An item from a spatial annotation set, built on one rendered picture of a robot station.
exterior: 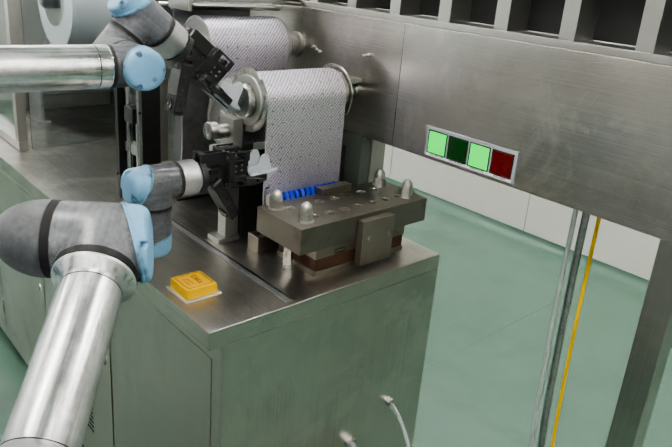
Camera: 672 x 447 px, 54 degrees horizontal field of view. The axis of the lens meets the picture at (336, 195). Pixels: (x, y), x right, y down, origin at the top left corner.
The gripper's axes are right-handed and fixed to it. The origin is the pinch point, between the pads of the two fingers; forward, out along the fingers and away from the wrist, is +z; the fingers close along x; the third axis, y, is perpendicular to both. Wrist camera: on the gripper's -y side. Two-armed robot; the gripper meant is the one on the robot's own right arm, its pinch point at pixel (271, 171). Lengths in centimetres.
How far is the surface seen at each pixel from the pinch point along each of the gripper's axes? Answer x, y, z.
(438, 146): -24.5, 8.9, 29.3
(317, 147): -0.3, 4.3, 13.4
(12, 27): 102, 20, -24
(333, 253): -18.9, -14.4, 4.2
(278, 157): -0.3, 3.3, 1.7
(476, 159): -35.5, 8.8, 29.3
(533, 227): 78, -99, 263
